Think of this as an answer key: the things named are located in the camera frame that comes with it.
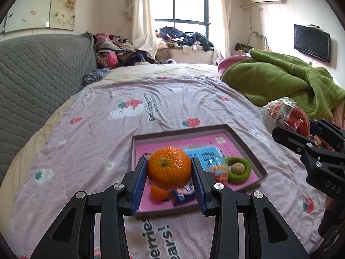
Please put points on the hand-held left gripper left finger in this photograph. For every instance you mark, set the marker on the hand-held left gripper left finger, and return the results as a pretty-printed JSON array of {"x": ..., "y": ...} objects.
[{"x": 138, "y": 186}]

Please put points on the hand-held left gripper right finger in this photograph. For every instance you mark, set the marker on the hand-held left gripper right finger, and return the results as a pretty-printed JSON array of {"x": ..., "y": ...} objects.
[{"x": 198, "y": 186}]

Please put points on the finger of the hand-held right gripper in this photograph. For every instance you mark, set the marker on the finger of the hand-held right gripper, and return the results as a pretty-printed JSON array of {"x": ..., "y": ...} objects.
[
  {"x": 293, "y": 141},
  {"x": 327, "y": 135}
]

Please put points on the blue cookie packet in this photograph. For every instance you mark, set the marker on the blue cookie packet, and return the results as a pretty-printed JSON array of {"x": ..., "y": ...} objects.
[{"x": 182, "y": 195}]

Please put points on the orange mandarin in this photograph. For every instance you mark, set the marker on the orange mandarin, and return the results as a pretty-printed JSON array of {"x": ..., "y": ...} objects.
[
  {"x": 169, "y": 167},
  {"x": 159, "y": 193}
]

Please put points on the red toy egg blue wrapper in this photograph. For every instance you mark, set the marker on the red toy egg blue wrapper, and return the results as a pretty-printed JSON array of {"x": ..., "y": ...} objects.
[{"x": 221, "y": 172}]

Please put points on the red toy egg white wrapper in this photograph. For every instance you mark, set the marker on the red toy egg white wrapper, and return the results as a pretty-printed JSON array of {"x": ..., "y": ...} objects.
[{"x": 283, "y": 113}]

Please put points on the green fuzzy scrunchie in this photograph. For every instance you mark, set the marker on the green fuzzy scrunchie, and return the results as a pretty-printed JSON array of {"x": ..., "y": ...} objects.
[{"x": 237, "y": 179}]

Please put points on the walnut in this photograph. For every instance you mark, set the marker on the walnut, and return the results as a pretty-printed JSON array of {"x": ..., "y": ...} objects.
[{"x": 238, "y": 167}]

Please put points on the shallow grey cardboard box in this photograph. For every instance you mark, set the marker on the shallow grey cardboard box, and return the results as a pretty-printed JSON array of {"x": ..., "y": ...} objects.
[{"x": 244, "y": 147}]

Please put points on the pink blanket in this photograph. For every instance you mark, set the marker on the pink blanket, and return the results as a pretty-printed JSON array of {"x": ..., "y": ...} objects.
[{"x": 339, "y": 116}]

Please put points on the pink book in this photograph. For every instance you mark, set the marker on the pink book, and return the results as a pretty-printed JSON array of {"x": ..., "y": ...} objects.
[{"x": 194, "y": 143}]

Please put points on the strawberry printed pink bedsheet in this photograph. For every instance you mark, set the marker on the strawberry printed pink bedsheet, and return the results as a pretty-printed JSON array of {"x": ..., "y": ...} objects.
[{"x": 107, "y": 140}]

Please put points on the green fleece blanket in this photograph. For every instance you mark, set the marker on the green fleece blanket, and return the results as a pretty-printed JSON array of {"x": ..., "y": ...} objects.
[{"x": 269, "y": 78}]

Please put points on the pink pillow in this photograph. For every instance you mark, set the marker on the pink pillow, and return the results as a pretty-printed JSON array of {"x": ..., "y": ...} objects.
[{"x": 229, "y": 63}]

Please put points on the dark floral cloth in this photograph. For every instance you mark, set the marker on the dark floral cloth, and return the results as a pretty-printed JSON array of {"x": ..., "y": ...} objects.
[{"x": 95, "y": 77}]

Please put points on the pile of mixed clothes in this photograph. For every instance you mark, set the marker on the pile of mixed clothes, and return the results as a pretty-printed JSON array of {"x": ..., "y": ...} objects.
[{"x": 116, "y": 51}]

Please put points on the grey quilted headboard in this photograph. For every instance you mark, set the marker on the grey quilted headboard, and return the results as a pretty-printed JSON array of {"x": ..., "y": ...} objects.
[{"x": 40, "y": 86}]

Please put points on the cream curtain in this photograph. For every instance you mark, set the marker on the cream curtain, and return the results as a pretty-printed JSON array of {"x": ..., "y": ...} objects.
[
  {"x": 223, "y": 19},
  {"x": 142, "y": 13}
]

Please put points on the dark clothes on windowsill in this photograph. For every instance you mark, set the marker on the dark clothes on windowsill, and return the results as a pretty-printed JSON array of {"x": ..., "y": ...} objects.
[{"x": 186, "y": 39}]

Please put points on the dark framed window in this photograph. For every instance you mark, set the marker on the dark framed window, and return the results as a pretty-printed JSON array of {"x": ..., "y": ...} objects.
[{"x": 188, "y": 2}]

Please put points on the black wall television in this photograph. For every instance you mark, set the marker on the black wall television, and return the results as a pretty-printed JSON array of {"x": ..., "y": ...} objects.
[{"x": 312, "y": 43}]

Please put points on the floral wall painting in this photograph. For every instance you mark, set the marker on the floral wall painting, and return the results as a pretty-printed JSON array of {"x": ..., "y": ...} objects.
[{"x": 35, "y": 5}]

